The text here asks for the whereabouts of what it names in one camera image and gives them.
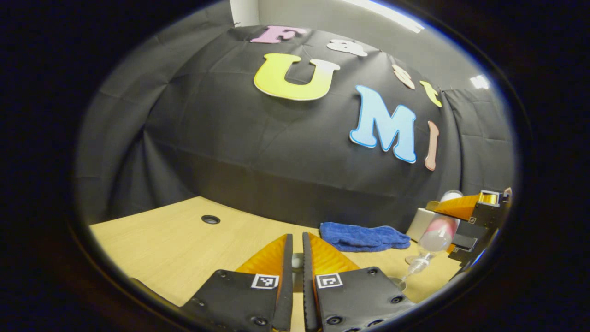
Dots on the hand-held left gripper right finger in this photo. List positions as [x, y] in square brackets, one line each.
[308, 286]

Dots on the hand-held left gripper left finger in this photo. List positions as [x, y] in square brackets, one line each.
[288, 286]

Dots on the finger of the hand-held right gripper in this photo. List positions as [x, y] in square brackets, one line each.
[464, 246]
[465, 207]

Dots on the white teacup lid blue knob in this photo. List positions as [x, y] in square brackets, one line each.
[297, 261]

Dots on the clear plastic water bottle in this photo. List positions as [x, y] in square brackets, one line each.
[438, 235]

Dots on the brown toast slice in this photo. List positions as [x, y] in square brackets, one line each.
[431, 205]

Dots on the white toaster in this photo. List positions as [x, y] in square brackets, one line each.
[419, 226]

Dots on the blue towel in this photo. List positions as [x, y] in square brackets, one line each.
[364, 236]

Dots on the small ceiling light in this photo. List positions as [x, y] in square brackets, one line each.
[479, 82]

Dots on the black backdrop cloth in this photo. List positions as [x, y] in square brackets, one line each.
[253, 152]

